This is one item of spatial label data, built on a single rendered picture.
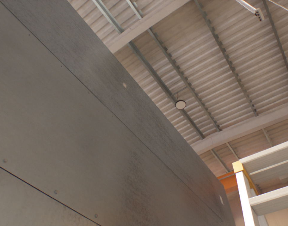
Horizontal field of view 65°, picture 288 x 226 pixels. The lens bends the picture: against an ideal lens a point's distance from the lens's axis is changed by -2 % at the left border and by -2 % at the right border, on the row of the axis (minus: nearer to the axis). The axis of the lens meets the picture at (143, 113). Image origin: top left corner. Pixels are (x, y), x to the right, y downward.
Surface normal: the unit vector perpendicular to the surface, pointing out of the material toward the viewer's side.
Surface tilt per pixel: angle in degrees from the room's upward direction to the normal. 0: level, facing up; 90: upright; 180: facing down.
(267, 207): 180
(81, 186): 90
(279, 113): 90
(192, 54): 176
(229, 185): 90
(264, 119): 90
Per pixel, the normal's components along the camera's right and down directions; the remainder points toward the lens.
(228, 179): -0.58, -0.64
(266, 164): 0.00, 0.62
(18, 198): 0.81, -0.45
